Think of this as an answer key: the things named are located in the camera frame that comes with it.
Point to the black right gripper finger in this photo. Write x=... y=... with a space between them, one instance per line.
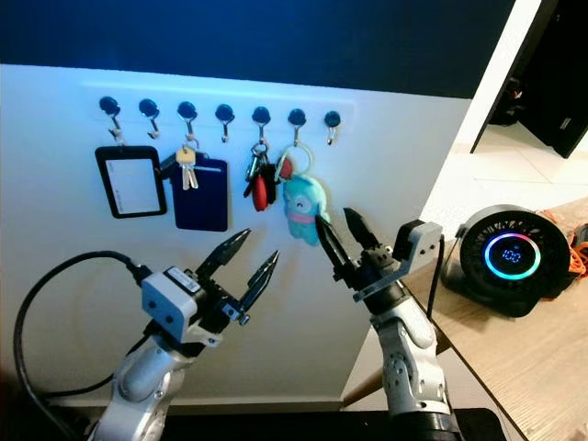
x=364 y=233
x=335 y=246

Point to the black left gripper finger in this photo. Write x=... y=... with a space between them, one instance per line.
x=263 y=283
x=228 y=254

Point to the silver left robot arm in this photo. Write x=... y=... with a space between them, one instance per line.
x=152 y=390

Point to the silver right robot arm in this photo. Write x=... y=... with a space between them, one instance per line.
x=409 y=367

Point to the gold and silver keys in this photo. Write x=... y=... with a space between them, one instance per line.
x=187 y=165

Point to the navy blue card holder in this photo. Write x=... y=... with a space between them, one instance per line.
x=207 y=197

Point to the red fob key bunch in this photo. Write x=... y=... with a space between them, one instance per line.
x=259 y=191

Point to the dark knob metal hook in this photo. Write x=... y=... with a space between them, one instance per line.
x=110 y=106
x=333 y=118
x=297 y=116
x=224 y=112
x=186 y=110
x=261 y=115
x=149 y=107

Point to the black round air purifier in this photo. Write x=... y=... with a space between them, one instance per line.
x=510 y=255

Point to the black framed card holder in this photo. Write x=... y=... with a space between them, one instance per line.
x=102 y=184

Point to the white key hook rack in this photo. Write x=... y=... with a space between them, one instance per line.
x=165 y=94

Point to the orange black flat tool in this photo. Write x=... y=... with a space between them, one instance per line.
x=577 y=243

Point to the black cabinet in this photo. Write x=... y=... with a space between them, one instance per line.
x=542 y=64

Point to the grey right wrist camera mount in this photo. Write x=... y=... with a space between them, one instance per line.
x=421 y=243

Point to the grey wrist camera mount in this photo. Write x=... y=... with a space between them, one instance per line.
x=170 y=303
x=421 y=243

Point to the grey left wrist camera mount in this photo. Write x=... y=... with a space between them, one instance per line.
x=170 y=303

